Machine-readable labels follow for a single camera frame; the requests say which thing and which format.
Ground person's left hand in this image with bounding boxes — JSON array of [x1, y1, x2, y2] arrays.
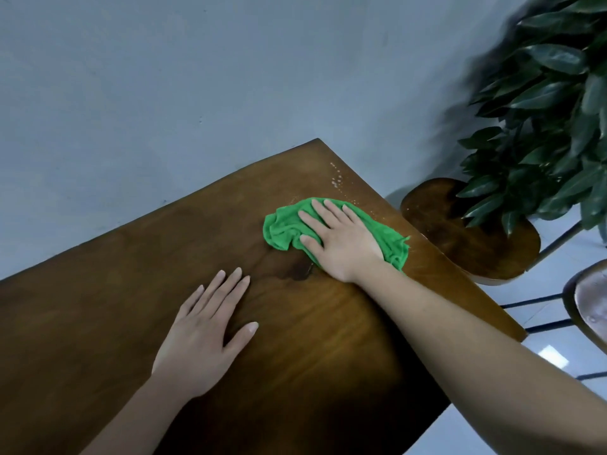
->
[[151, 267, 260, 400]]

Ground person's right hand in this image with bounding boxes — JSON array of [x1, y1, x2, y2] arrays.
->
[[297, 199, 386, 284]]

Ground green microfiber cloth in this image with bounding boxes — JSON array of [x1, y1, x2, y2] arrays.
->
[[263, 197, 411, 272]]

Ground person's left forearm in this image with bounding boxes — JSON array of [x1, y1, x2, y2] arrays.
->
[[80, 373, 193, 455]]

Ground person's right forearm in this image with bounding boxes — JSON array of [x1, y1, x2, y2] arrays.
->
[[352, 259, 607, 455]]

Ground brown wooden table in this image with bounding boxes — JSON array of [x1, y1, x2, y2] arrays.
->
[[0, 138, 528, 455]]

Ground round wooden stool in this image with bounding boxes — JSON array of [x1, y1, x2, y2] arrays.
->
[[500, 258, 607, 380], [400, 178, 583, 286]]

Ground green leafy plant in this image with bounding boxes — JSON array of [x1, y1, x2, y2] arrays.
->
[[457, 0, 607, 244]]

